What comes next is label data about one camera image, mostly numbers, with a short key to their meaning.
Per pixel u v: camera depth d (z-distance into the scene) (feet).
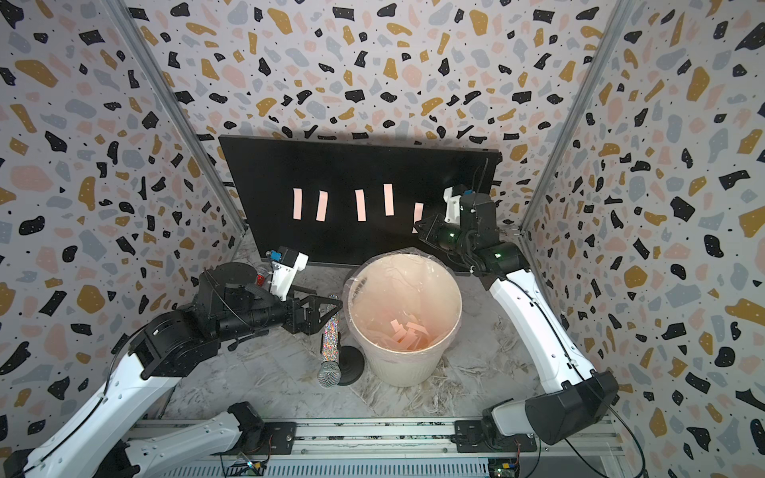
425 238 1.99
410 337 2.72
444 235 2.02
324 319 1.74
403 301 2.84
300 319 1.69
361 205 2.33
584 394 1.29
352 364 2.80
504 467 2.35
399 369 2.62
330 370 2.09
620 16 2.35
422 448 2.42
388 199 2.30
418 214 2.32
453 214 2.08
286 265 1.67
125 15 2.27
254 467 2.32
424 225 2.31
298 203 2.35
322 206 2.34
